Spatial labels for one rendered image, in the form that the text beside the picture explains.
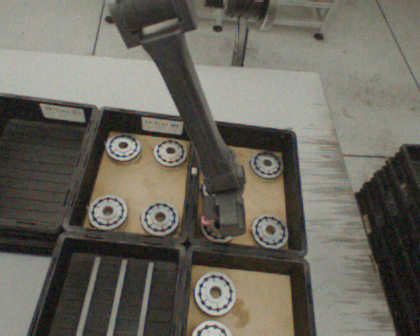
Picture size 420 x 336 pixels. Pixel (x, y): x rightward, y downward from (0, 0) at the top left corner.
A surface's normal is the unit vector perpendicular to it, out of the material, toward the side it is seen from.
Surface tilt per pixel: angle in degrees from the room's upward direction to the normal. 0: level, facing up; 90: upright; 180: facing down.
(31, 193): 0
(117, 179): 0
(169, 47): 81
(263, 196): 0
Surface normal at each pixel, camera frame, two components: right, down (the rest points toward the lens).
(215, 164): -0.04, 0.73
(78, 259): 0.11, -0.55
